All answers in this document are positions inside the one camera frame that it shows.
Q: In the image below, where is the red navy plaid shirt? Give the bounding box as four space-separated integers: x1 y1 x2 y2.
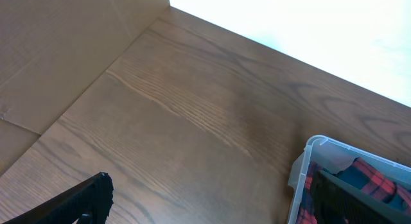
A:
296 157 410 224

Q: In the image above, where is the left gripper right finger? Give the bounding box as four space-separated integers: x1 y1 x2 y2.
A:
310 171 410 224

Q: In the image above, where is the clear plastic storage container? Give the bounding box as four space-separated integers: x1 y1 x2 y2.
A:
287 135 410 224

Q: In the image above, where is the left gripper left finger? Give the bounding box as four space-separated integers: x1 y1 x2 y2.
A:
5 172 114 224

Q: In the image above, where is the brown cardboard side panel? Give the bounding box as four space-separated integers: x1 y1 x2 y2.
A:
1 0 170 171

